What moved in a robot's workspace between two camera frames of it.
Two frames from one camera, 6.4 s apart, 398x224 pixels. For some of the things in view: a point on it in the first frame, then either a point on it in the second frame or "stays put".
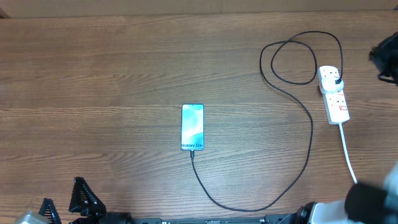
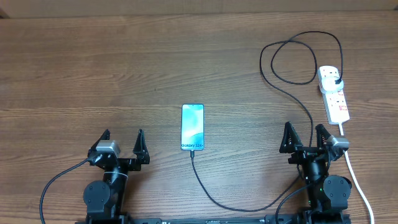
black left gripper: x=92 y=211 to x=140 y=150
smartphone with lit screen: x=192 y=127 stays put
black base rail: x=280 y=219 stays put
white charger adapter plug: x=329 y=85 stays put
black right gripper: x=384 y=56 to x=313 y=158
